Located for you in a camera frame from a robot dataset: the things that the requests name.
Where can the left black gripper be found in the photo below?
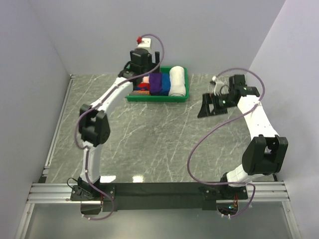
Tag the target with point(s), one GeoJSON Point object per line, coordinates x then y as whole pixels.
{"type": "Point", "coordinates": [156, 61]}

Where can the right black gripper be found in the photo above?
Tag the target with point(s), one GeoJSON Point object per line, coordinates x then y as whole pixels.
{"type": "Point", "coordinates": [210, 98]}

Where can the purple towel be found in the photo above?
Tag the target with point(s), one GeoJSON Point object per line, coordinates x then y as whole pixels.
{"type": "Point", "coordinates": [155, 80]}

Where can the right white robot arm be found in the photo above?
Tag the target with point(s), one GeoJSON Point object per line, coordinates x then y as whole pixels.
{"type": "Point", "coordinates": [237, 88]}

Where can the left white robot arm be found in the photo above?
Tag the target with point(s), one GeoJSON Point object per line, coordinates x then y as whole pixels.
{"type": "Point", "coordinates": [93, 129]}

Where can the pink rolled towel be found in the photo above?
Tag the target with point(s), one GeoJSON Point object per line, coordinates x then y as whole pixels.
{"type": "Point", "coordinates": [146, 79]}

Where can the green plastic tray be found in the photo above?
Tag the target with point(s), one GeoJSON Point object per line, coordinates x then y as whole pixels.
{"type": "Point", "coordinates": [162, 99]}

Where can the red blue rolled towel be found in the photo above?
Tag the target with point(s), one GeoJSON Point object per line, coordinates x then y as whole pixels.
{"type": "Point", "coordinates": [142, 87]}

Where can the orange grey rolled towel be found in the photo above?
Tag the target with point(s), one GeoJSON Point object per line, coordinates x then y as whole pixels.
{"type": "Point", "coordinates": [140, 93]}

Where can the white rolled towel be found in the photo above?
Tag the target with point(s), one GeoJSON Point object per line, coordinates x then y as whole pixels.
{"type": "Point", "coordinates": [177, 82]}

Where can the black base bar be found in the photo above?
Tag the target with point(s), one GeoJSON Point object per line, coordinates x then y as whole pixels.
{"type": "Point", "coordinates": [184, 195]}

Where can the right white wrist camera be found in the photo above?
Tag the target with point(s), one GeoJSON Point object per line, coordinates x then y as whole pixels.
{"type": "Point", "coordinates": [218, 85]}

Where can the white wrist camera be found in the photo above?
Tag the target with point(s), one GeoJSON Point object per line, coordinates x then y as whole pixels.
{"type": "Point", "coordinates": [218, 85]}
{"type": "Point", "coordinates": [144, 43]}

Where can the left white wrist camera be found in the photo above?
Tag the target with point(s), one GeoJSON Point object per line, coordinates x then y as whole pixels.
{"type": "Point", "coordinates": [144, 43]}

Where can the right aluminium side rail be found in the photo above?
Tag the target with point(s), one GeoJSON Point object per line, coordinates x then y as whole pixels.
{"type": "Point", "coordinates": [274, 178]}

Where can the aluminium side rail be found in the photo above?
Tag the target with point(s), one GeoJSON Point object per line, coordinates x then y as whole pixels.
{"type": "Point", "coordinates": [51, 151]}
{"type": "Point", "coordinates": [274, 178]}

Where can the aluminium front rail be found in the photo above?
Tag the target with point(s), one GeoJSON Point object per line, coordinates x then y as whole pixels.
{"type": "Point", "coordinates": [60, 193]}

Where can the left aluminium side rail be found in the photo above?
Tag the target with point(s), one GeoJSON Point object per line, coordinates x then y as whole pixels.
{"type": "Point", "coordinates": [51, 151]}

